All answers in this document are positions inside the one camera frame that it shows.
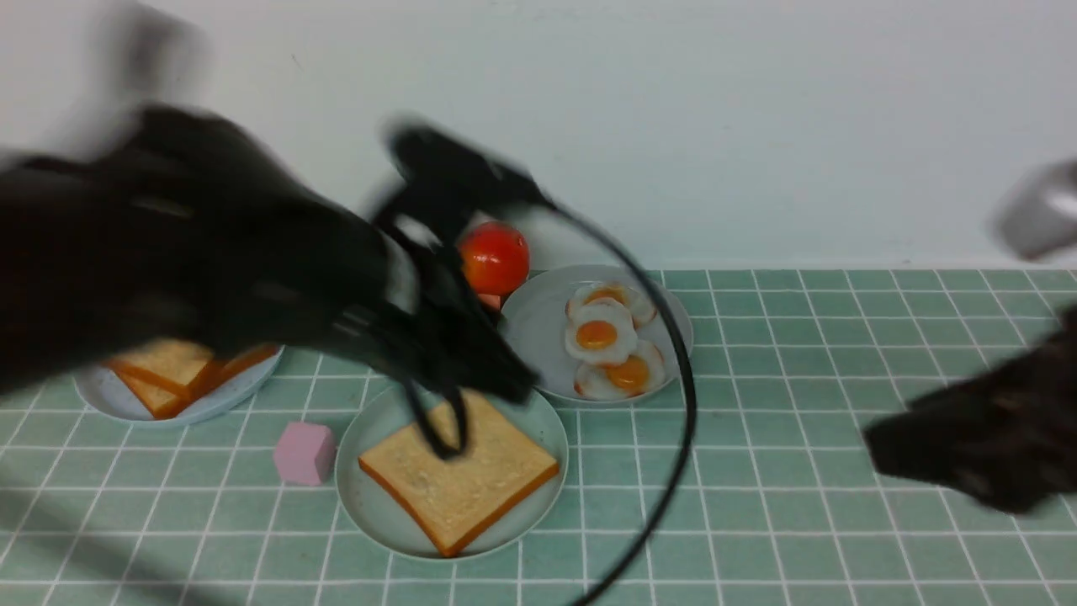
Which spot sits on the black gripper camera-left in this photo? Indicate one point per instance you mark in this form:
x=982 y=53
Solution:
x=440 y=335

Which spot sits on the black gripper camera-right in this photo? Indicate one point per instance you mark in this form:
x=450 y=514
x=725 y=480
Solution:
x=1006 y=437

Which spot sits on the fried egg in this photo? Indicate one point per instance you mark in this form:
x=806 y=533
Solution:
x=643 y=372
x=600 y=333
x=640 y=307

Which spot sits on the green empty plate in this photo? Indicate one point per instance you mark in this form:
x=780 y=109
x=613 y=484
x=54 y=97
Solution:
x=379 y=505

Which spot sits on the salmon cube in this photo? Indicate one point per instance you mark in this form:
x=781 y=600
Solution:
x=491 y=303

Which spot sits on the pink cube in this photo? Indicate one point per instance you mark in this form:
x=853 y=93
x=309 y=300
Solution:
x=304 y=454

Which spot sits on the red tomato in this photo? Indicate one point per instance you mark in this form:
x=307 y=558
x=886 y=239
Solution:
x=496 y=258

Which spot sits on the grey egg plate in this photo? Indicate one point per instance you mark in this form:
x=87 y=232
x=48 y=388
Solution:
x=535 y=320

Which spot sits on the light blue bread plate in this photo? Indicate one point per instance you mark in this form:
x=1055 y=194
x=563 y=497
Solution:
x=103 y=391

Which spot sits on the black robot arm camera-right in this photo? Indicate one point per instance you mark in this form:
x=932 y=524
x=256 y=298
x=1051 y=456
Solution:
x=1037 y=219

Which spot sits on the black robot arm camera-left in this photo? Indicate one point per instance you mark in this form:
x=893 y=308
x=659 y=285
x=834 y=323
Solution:
x=181 y=226

